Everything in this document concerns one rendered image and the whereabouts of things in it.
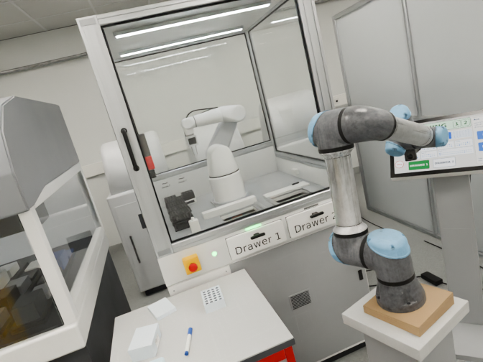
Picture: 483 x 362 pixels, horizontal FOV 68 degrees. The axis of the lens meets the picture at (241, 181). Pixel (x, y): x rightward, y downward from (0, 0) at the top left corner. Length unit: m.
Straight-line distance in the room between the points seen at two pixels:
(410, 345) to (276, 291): 0.86
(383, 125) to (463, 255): 1.25
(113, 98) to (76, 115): 3.29
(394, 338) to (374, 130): 0.62
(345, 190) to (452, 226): 1.05
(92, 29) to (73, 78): 3.27
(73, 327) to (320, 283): 1.18
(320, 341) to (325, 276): 0.37
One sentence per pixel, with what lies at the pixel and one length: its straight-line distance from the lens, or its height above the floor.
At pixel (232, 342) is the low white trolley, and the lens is 1.35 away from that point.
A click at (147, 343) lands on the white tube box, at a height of 0.81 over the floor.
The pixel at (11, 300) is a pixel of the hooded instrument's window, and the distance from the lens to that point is 1.56.
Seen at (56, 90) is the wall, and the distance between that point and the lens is 4.93.
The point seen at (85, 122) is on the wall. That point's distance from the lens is 4.86.
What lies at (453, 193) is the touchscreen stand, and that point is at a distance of 2.11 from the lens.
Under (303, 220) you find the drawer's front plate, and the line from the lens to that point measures 1.82.
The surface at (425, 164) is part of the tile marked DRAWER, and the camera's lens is 1.98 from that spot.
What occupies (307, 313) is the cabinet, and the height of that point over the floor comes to 0.38.
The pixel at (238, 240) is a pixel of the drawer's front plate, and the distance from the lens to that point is 1.73.
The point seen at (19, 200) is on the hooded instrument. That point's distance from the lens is 1.42.
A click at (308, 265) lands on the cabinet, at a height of 0.64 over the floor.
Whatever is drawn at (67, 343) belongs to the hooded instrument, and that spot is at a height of 0.85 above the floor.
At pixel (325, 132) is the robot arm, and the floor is 1.37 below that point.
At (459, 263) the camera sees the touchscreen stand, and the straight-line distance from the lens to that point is 2.28.
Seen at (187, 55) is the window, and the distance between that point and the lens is 1.65.
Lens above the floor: 1.56
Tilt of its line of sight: 13 degrees down
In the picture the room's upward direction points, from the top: 15 degrees counter-clockwise
